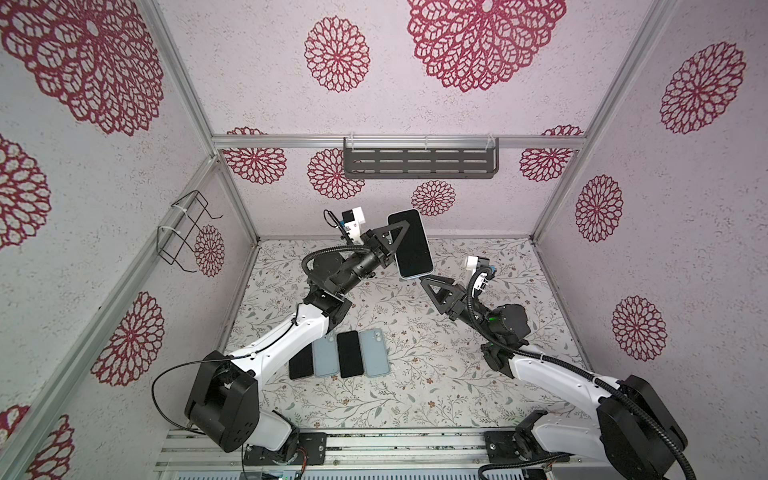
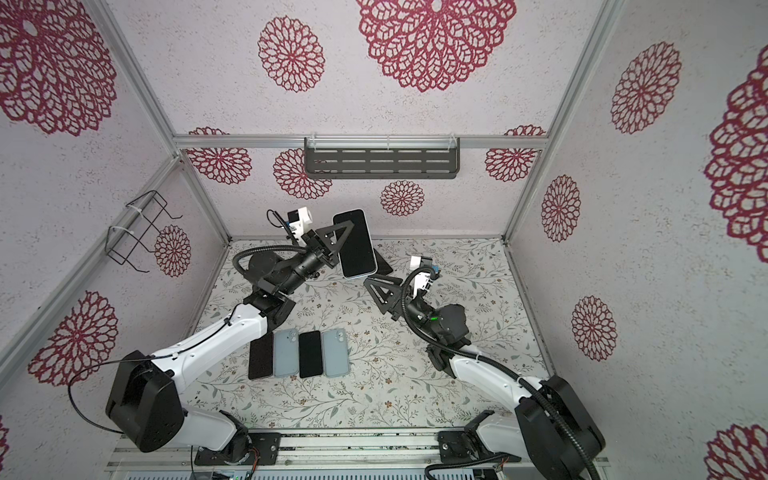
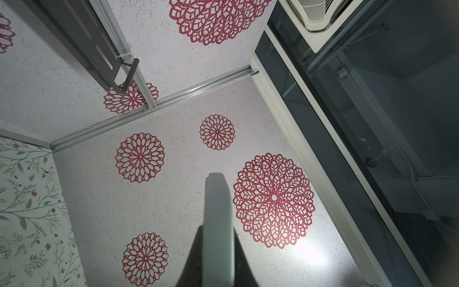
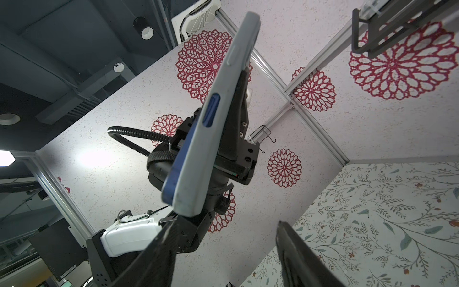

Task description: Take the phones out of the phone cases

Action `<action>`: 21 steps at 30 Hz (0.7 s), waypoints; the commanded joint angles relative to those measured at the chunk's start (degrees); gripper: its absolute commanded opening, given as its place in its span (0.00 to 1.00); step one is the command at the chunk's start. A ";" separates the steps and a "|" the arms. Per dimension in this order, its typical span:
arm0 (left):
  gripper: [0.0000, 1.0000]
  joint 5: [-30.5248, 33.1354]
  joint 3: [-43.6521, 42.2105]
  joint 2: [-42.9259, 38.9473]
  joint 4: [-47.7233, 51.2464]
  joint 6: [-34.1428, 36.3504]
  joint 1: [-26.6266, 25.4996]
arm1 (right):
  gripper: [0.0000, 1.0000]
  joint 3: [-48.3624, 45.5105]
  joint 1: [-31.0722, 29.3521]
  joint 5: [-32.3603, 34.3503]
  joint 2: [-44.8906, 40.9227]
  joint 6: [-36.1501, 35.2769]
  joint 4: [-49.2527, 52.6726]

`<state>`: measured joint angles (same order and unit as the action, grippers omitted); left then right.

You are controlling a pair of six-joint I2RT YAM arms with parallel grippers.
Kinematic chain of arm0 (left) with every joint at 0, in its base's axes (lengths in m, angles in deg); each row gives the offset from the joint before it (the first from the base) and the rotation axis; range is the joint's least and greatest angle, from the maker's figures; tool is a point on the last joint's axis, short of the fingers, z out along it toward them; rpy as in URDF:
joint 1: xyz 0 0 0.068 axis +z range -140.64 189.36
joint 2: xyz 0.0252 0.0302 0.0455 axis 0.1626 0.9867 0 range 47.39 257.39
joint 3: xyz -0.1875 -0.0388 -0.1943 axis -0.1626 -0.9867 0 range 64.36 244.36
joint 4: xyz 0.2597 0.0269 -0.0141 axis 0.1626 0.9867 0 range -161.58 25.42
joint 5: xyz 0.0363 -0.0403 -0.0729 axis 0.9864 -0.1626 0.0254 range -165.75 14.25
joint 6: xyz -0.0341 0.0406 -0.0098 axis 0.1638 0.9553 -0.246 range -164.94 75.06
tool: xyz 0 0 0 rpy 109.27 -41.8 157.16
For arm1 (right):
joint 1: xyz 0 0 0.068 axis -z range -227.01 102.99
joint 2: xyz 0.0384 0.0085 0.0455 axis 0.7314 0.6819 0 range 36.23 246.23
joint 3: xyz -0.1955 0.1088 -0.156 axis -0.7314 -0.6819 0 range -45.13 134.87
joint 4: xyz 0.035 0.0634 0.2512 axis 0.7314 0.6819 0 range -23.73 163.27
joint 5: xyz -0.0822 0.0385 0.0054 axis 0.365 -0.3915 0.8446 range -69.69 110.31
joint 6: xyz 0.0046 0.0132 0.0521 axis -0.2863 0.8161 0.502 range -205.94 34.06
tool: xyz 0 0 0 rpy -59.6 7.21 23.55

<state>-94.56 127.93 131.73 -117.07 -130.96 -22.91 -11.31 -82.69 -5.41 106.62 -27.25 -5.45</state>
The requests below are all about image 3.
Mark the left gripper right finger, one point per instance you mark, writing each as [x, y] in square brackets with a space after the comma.
[243, 272]

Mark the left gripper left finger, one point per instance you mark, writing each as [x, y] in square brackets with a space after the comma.
[191, 275]

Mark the phone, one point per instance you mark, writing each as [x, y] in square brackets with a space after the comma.
[218, 253]

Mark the grey slotted wall shelf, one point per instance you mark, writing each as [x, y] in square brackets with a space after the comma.
[76, 25]

